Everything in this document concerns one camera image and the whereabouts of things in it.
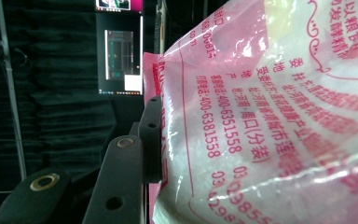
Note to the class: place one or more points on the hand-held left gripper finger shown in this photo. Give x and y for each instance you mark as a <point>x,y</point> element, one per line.
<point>151,146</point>

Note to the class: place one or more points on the pink printed plastic bag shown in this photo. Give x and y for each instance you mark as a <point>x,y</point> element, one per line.
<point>261,124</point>

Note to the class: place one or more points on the tall computer monitor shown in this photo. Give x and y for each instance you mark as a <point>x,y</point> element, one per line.
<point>119,56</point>

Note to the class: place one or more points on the monitor with pink screen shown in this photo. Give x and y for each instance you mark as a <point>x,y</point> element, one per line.
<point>118,4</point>

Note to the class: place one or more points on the grey metal pole stand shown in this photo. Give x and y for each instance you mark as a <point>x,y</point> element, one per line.
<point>11,93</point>

